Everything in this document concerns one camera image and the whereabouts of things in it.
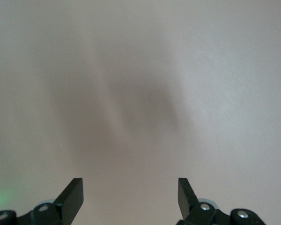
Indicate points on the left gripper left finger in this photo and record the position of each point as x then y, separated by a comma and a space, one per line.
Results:
70, 201

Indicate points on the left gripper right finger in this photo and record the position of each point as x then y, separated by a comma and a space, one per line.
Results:
187, 201

